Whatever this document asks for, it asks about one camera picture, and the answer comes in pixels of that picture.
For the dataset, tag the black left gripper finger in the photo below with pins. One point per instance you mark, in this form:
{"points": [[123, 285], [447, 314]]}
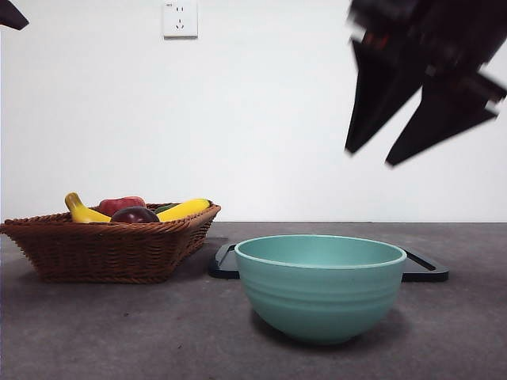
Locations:
{"points": [[11, 15]]}

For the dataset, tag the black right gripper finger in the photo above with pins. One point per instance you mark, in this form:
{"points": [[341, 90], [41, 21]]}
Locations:
{"points": [[439, 122], [376, 91]]}

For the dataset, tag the teal ribbed bowl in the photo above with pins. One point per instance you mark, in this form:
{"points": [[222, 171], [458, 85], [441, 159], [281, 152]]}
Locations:
{"points": [[321, 301]]}

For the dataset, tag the dark purple plum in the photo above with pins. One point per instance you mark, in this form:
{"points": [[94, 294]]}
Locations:
{"points": [[134, 215]]}

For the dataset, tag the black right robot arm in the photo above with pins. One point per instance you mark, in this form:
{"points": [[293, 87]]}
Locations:
{"points": [[455, 23]]}

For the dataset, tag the black rectangular tray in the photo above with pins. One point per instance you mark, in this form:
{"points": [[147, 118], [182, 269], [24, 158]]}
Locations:
{"points": [[429, 273]]}

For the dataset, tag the yellow banana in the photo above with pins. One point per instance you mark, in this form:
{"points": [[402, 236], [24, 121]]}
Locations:
{"points": [[85, 213]]}

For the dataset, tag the red apple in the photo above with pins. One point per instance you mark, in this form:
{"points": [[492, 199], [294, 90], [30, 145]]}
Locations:
{"points": [[119, 205]]}

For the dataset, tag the green avocado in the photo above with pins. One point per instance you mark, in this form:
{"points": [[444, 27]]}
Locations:
{"points": [[164, 207]]}

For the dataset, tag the brown wicker basket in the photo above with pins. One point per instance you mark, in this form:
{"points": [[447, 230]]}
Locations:
{"points": [[99, 253]]}

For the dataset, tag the white wall socket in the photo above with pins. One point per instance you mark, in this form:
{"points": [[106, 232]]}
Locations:
{"points": [[180, 20]]}

